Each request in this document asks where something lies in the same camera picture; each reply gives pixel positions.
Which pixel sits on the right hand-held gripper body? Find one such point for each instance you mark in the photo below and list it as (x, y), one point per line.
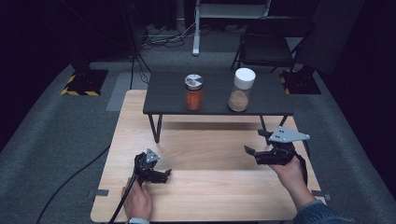
(280, 154)

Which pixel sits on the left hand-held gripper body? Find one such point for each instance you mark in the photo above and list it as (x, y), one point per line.
(144, 166)

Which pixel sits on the clear jar of brown powder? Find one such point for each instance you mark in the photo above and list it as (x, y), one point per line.
(238, 101)

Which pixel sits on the low black shelf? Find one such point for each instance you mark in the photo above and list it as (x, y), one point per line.
(168, 93)

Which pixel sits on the jar of orange spice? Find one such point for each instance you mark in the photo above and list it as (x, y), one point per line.
(193, 99)

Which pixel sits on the person's right hand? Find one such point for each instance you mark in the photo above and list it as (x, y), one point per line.
(292, 175)

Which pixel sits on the person's left hand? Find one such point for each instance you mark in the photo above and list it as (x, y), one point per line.
(138, 202)

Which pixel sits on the grey tape strip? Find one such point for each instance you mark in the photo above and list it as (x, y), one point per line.
(320, 195)
(102, 192)

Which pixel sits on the grey wristwatch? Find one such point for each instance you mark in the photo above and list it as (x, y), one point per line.
(138, 221)

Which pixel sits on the black base with striped tape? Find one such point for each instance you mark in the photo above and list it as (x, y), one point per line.
(87, 81)
(302, 83)

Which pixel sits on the black folding chair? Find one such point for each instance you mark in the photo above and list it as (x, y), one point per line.
(267, 46)

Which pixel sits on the black pole stand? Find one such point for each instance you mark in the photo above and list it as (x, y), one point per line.
(132, 46)

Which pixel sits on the white metal stand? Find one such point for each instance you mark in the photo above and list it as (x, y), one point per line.
(196, 31)

